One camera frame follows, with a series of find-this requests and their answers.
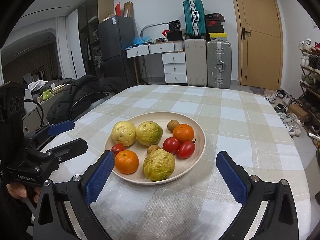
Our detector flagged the red tomato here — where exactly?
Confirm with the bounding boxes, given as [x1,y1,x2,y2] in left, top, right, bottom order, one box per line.
[111,143,126,155]
[177,140,195,159]
[163,137,181,155]

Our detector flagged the small brown longan in plate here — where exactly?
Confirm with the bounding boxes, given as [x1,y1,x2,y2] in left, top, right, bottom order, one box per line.
[167,120,180,133]

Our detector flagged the large pale yellow guava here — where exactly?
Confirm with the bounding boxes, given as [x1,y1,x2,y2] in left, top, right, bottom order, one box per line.
[111,121,136,146]

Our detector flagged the silver suitcase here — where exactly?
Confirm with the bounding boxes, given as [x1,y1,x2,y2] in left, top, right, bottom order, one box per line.
[207,41,232,89]

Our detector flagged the black jacket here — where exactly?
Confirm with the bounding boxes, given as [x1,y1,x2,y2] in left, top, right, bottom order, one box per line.
[47,75,126,125]

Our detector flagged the left hand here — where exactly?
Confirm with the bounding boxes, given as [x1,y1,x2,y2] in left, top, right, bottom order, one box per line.
[6,182,41,203]

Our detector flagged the black cable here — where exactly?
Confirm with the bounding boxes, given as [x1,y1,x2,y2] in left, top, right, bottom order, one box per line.
[23,99,45,128]

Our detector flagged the teal suitcase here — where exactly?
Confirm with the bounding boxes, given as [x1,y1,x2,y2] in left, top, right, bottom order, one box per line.
[183,0,206,39]

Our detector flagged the black refrigerator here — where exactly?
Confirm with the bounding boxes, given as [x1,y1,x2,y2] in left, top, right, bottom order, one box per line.
[98,15,137,87]

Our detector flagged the wooden door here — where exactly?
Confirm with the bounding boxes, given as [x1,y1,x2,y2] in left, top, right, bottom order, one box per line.
[233,0,283,90]

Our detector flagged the stacked shoe boxes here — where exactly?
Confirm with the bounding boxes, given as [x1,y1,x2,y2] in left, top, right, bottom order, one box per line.
[205,12,228,41]

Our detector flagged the green-yellow guava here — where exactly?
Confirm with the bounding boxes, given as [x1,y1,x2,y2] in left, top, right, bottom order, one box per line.
[143,149,176,181]

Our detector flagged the beige suitcase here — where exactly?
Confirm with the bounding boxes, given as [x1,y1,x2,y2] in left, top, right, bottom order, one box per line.
[184,38,207,87]

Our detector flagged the orange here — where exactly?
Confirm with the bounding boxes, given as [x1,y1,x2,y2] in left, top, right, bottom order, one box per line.
[115,150,139,174]
[172,124,194,143]

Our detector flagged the white drawer desk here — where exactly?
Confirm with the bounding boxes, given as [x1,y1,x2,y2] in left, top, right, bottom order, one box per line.
[126,41,187,84]

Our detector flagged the wooden shoe rack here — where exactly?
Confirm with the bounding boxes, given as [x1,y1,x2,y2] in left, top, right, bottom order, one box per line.
[298,44,319,136]

